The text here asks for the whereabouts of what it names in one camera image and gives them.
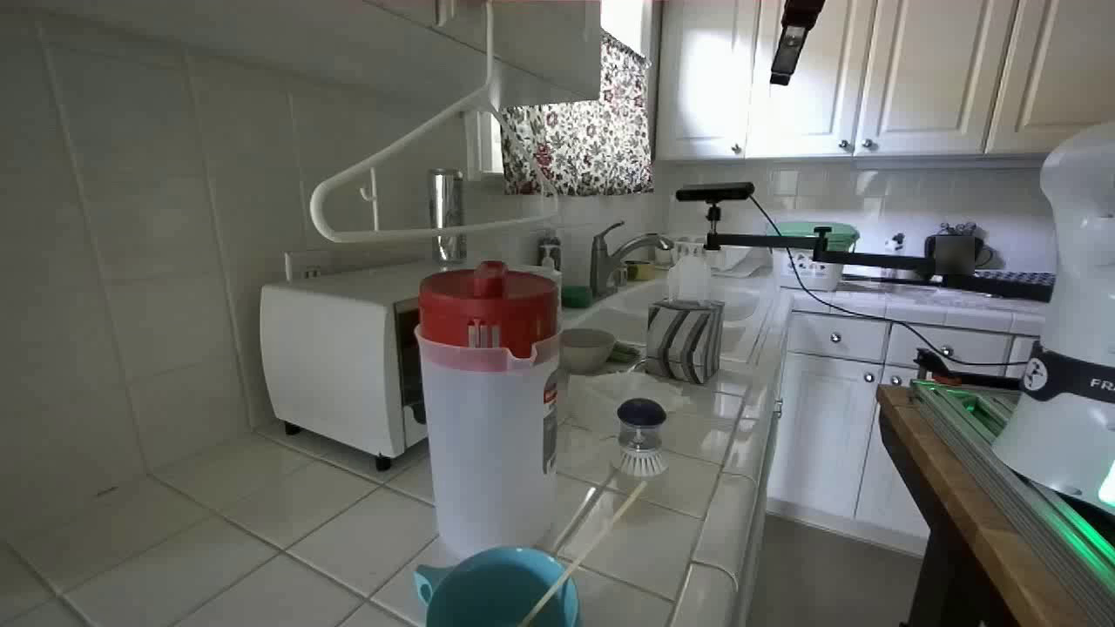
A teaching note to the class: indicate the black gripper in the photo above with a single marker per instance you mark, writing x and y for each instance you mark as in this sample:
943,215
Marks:
801,24

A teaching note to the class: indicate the wooden stirrer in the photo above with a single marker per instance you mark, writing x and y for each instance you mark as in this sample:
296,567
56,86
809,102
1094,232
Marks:
581,556

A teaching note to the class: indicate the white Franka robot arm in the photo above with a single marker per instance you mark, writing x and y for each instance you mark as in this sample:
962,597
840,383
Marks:
1074,291

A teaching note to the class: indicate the white upper cabinets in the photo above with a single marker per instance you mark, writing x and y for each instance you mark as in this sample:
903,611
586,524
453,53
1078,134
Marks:
927,80

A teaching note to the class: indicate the white cabinets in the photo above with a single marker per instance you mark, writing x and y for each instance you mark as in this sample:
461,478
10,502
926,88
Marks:
823,428
927,80

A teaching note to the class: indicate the green bowl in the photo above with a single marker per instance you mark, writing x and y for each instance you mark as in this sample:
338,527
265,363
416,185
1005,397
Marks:
837,232

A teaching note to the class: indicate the floral curtain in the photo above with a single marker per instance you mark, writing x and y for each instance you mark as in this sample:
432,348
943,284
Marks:
581,142

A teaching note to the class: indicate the translucent white bottle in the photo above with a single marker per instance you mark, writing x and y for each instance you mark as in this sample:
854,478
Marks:
692,273

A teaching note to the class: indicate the black small appliance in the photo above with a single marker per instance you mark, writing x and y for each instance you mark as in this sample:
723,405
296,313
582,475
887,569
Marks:
955,247

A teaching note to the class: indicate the chrome faucet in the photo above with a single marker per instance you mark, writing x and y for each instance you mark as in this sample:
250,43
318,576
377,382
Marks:
601,264

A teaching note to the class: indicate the white sink basin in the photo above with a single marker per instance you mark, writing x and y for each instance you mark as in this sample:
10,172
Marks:
629,310

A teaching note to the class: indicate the grey white striped cloth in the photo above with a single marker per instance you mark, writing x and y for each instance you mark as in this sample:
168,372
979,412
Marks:
684,341

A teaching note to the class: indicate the white lotion bottle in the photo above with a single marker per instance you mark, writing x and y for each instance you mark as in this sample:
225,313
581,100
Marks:
547,257

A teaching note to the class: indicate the green cloth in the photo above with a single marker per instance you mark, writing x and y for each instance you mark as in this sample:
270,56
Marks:
624,355

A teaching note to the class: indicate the grey bowl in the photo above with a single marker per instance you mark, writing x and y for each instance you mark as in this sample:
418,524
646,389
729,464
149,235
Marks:
582,348

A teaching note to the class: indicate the black table clamp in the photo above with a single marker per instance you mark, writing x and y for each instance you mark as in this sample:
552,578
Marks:
962,372

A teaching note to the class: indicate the white lower cabinets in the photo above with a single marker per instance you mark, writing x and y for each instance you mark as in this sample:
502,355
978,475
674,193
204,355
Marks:
823,428

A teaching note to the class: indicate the silver metal tumbler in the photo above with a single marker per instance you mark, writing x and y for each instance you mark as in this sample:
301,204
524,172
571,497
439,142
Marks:
446,215

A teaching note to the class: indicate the metal mounting rails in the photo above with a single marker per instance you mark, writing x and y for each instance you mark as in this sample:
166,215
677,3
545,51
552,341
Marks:
962,418

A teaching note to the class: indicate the small jar blue lid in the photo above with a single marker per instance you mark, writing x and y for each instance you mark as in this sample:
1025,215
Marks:
643,439

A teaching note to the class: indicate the clear pitcher red lid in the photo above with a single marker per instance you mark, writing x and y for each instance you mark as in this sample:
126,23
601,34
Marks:
490,439

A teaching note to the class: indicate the wooden table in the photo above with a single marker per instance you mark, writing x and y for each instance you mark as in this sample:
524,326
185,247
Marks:
962,509

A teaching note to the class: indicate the white toaster oven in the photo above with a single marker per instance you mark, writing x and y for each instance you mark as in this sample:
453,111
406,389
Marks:
334,359

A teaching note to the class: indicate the black camera boom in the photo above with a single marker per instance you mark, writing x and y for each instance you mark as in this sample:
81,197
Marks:
754,243

